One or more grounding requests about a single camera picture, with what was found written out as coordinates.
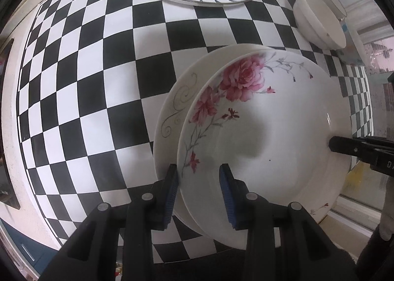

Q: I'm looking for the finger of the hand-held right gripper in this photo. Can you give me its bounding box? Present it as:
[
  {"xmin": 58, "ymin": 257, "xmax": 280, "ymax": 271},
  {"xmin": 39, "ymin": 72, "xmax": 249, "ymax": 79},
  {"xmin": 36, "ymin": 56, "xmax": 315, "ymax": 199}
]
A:
[{"xmin": 328, "ymin": 135, "xmax": 394, "ymax": 162}]

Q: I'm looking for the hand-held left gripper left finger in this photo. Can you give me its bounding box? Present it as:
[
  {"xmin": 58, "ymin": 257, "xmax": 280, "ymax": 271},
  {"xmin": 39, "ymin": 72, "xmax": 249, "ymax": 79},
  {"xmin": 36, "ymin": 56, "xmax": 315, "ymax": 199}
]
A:
[{"xmin": 63, "ymin": 164, "xmax": 180, "ymax": 281}]

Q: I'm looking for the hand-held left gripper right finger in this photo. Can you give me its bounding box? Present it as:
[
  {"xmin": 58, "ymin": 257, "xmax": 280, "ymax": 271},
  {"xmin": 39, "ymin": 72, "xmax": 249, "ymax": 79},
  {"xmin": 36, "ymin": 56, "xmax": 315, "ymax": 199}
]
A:
[{"xmin": 218, "ymin": 163, "xmax": 359, "ymax": 281}]

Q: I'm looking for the white plate with pink roses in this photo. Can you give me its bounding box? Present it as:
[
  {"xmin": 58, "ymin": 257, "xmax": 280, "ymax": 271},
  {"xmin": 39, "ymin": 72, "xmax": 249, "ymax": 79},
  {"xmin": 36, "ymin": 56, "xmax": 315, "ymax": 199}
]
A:
[{"xmin": 177, "ymin": 50, "xmax": 353, "ymax": 251}]

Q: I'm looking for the white plate with swirl pattern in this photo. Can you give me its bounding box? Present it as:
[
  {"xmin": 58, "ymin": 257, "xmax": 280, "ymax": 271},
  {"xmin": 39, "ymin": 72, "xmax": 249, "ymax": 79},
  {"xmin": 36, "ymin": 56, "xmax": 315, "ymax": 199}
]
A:
[{"xmin": 153, "ymin": 43, "xmax": 274, "ymax": 240}]

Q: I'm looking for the plain white bowl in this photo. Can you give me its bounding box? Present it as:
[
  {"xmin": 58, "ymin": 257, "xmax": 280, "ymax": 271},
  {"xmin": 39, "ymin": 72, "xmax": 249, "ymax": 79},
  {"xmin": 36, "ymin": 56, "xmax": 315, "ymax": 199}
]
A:
[{"xmin": 292, "ymin": 0, "xmax": 347, "ymax": 50}]

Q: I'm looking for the person's right forearm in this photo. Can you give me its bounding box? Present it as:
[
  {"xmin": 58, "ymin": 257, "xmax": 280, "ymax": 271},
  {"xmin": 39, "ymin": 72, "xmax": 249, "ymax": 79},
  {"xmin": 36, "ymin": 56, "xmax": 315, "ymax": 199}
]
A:
[{"xmin": 356, "ymin": 228, "xmax": 394, "ymax": 272}]

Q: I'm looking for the person's right hand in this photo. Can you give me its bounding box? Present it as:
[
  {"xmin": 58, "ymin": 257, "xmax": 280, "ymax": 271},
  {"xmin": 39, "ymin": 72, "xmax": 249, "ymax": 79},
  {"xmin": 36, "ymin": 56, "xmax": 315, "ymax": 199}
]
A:
[{"xmin": 379, "ymin": 187, "xmax": 394, "ymax": 241}]

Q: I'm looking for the sliding glass door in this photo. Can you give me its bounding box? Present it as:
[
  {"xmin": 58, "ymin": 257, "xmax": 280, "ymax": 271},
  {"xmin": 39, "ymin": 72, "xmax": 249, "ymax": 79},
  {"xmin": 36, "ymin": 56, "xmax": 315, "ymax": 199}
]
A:
[{"xmin": 320, "ymin": 0, "xmax": 394, "ymax": 238}]

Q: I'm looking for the black and white checkered mat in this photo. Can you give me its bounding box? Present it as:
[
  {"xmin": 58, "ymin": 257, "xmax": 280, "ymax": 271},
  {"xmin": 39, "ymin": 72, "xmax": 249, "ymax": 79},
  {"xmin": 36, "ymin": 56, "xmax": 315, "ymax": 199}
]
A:
[{"xmin": 17, "ymin": 0, "xmax": 374, "ymax": 264}]

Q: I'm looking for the blue cabinet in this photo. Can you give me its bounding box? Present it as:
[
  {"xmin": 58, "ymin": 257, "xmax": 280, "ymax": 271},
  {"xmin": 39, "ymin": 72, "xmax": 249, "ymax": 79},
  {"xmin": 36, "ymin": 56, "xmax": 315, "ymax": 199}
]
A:
[{"xmin": 0, "ymin": 219, "xmax": 60, "ymax": 281}]

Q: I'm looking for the black induction cooker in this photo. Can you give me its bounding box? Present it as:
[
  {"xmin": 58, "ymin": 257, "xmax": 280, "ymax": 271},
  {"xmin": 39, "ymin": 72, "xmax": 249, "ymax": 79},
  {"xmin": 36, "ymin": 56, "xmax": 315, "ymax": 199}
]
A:
[{"xmin": 0, "ymin": 38, "xmax": 21, "ymax": 211}]

